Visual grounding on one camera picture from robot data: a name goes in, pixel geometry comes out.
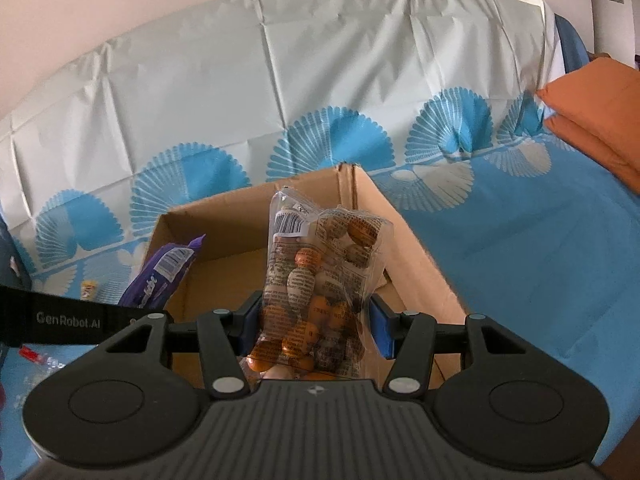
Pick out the clear bag of speckled candies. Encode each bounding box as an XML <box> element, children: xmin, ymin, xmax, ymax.
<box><xmin>248</xmin><ymin>187</ymin><xmax>394</xmax><ymax>381</ymax></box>

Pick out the orange pillow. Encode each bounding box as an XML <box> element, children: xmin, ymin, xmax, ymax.
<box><xmin>544</xmin><ymin>115</ymin><xmax>640</xmax><ymax>196</ymax></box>
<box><xmin>536</xmin><ymin>57</ymin><xmax>640</xmax><ymax>176</ymax></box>

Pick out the long red and clear packet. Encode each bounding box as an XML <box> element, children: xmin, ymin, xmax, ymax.
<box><xmin>20</xmin><ymin>345</ymin><xmax>65</xmax><ymax>370</ymax></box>

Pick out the blue white fan-patterned cloth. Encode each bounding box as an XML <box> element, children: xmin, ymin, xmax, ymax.
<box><xmin>0</xmin><ymin>0</ymin><xmax>640</xmax><ymax>480</ymax></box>

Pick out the cardboard box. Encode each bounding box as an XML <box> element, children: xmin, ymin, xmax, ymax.
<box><xmin>140</xmin><ymin>162</ymin><xmax>471</xmax><ymax>391</ymax></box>

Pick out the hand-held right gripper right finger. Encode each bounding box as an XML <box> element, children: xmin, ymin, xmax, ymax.
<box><xmin>369</xmin><ymin>294</ymin><xmax>532</xmax><ymax>401</ymax></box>

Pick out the purple snack packet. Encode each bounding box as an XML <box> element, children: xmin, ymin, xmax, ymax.
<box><xmin>118</xmin><ymin>233</ymin><xmax>207</xmax><ymax>311</ymax></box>

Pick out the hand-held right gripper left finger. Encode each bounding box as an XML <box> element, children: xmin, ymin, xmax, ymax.
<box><xmin>101</xmin><ymin>294</ymin><xmax>262</xmax><ymax>401</ymax></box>

